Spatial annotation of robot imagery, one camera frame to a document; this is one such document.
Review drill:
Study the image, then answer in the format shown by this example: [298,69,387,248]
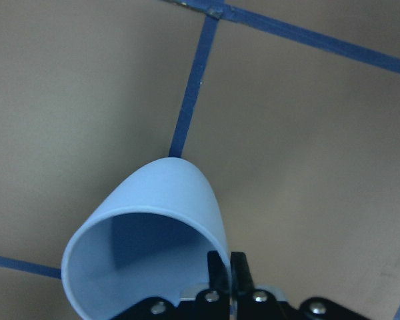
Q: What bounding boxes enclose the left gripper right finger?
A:
[230,251,254,295]

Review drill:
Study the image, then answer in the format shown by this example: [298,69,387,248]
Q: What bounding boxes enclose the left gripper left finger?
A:
[207,251,229,293]

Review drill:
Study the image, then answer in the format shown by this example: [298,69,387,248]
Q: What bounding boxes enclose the light blue plastic cup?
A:
[61,157,230,319]

